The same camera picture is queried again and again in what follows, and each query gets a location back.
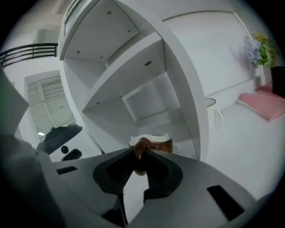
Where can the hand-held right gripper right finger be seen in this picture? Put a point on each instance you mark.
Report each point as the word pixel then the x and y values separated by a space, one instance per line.
pixel 189 200

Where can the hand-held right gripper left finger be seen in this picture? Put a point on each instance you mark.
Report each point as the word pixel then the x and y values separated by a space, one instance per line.
pixel 80 189

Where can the brown cup with white rim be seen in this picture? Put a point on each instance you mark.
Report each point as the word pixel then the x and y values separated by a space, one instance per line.
pixel 162 145

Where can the white shelf compartment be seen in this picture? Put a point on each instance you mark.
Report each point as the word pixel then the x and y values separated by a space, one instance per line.
pixel 151 100

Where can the white machine with black top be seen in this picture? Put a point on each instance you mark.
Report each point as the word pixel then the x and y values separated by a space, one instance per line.
pixel 64 133

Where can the white shelf cabinet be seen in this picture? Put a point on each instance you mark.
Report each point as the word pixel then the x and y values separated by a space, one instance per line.
pixel 233 144

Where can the white enamel mug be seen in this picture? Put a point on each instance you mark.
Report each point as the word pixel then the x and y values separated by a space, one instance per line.
pixel 212 111

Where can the pink folded cloth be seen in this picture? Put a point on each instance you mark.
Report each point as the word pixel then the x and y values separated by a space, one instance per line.
pixel 262 104

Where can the black balcony railing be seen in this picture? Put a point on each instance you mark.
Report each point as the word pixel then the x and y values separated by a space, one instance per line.
pixel 33 50

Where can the purple and yellow flower bouquet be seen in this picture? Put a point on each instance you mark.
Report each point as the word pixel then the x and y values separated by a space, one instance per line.
pixel 256 51

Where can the white arched cabinet door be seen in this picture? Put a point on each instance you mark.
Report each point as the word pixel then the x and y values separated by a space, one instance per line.
pixel 71 20

